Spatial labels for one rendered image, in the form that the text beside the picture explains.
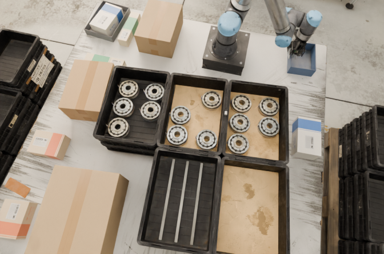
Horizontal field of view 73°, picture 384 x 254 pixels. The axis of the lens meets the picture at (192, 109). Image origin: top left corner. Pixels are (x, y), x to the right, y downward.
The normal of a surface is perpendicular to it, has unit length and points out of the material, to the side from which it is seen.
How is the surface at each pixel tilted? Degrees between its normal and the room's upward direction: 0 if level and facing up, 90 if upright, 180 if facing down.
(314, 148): 0
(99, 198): 0
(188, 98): 0
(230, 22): 10
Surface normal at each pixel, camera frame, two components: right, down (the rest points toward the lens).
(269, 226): 0.00, -0.41
